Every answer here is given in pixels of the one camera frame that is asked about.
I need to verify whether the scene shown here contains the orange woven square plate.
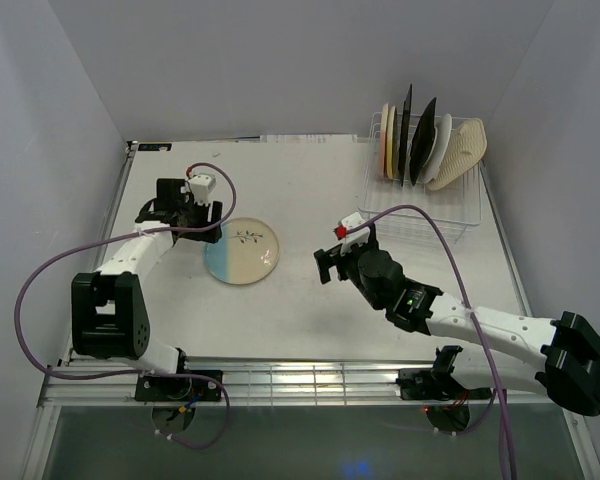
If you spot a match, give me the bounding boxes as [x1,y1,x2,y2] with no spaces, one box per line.
[425,118,487,191]

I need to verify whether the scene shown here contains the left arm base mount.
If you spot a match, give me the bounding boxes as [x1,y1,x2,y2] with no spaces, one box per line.
[134,377,222,403]

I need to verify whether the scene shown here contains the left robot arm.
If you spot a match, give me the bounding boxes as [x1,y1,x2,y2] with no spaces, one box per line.
[71,173,222,400]

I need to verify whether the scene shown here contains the white wire dish rack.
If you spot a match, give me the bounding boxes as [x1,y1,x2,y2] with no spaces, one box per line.
[357,112,486,243]

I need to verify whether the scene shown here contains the blue label sticker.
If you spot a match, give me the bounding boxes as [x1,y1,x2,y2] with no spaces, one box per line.
[137,143,172,152]

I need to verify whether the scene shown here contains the green rimmed white plate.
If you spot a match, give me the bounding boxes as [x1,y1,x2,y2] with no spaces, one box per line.
[420,113,453,184]

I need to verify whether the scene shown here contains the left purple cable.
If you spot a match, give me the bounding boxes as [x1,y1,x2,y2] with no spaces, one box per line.
[17,162,239,450]

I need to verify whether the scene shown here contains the aluminium frame rail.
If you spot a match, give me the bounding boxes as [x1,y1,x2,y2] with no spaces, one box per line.
[38,361,429,407]

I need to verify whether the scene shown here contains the cream floral square plate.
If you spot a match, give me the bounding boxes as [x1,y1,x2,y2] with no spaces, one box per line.
[398,84,413,187]

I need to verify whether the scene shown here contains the paper sheets at back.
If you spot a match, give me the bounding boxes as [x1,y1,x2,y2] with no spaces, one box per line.
[259,134,358,145]

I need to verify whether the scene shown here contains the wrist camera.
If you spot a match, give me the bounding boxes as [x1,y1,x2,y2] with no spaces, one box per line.
[334,212,371,256]
[186,168,216,206]

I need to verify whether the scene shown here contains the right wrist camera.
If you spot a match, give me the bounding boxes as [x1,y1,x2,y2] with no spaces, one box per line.
[334,212,371,256]

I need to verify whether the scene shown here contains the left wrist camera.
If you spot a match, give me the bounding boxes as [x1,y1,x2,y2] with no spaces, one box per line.
[186,168,216,206]

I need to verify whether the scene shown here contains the pink cream round plate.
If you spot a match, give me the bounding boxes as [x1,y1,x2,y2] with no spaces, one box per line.
[378,103,389,179]

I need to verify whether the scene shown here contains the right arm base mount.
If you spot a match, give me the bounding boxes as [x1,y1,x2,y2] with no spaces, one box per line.
[395,345,492,401]

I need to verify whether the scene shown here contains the purple cable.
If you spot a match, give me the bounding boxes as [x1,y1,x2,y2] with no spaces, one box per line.
[17,162,239,450]
[352,205,519,480]

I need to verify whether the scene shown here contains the black floral square plate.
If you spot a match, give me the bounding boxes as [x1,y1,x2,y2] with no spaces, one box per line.
[409,97,437,186]

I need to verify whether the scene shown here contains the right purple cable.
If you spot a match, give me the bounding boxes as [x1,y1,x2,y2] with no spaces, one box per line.
[352,205,519,480]

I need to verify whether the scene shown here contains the blue cream round plate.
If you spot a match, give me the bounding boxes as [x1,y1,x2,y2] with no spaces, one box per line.
[204,217,280,285]

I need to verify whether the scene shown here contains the yellow cream round plate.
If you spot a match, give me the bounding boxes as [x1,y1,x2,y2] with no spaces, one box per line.
[386,106,397,180]

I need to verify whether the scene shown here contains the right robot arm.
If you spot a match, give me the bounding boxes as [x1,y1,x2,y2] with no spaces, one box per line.
[314,240,600,417]

